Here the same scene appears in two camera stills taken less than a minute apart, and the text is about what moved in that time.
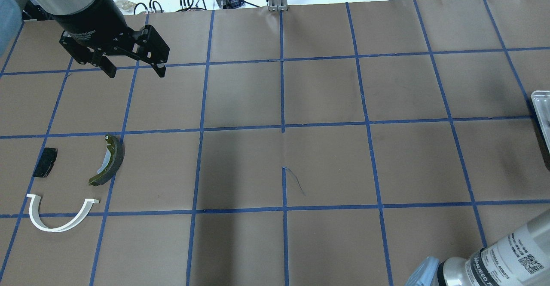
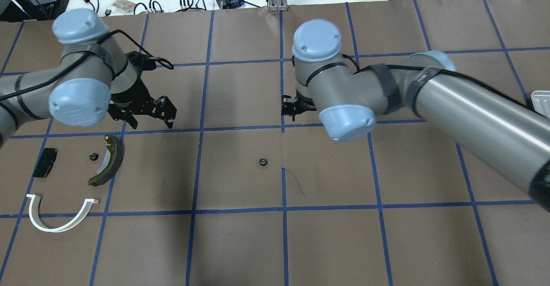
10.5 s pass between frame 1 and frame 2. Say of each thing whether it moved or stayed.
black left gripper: moved
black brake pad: stayed
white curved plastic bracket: stayed
